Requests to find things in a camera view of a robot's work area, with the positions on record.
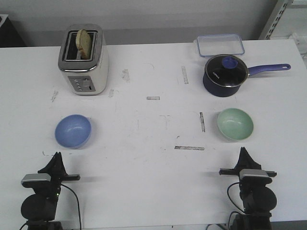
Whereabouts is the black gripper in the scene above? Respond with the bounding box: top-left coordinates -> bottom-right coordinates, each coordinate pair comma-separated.
219,147 -> 277,177
37,152 -> 81,184

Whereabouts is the blue bowl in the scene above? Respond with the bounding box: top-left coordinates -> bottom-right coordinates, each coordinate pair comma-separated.
54,114 -> 92,149

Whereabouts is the green bowl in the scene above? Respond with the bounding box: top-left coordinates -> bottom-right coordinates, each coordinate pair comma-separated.
217,108 -> 254,141

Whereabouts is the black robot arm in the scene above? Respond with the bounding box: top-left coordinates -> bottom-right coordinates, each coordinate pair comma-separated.
219,147 -> 277,230
21,152 -> 82,230

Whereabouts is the glass pot lid blue knob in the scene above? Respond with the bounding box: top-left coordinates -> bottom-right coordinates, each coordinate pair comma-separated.
205,54 -> 248,88

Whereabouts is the white chrome toaster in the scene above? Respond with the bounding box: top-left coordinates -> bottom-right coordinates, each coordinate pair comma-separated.
58,24 -> 109,95

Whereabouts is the clear plastic food container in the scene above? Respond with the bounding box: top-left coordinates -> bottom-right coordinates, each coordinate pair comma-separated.
194,34 -> 245,58

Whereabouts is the slice of toast bread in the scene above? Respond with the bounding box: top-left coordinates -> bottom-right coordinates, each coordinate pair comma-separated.
75,29 -> 92,60

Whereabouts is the dark object at left edge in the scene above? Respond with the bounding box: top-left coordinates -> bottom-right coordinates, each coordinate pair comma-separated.
0,14 -> 26,48

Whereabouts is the grey metal shelf upright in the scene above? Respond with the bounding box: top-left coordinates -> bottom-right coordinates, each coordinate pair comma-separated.
258,0 -> 290,40

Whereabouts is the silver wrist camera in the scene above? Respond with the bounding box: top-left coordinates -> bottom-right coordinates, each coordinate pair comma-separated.
21,173 -> 51,188
239,169 -> 269,180

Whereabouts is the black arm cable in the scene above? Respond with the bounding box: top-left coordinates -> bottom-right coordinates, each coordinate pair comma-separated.
226,182 -> 243,225
59,184 -> 82,230

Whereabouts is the blue saucepan with handle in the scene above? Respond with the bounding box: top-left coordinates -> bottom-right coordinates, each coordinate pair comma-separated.
202,54 -> 291,97

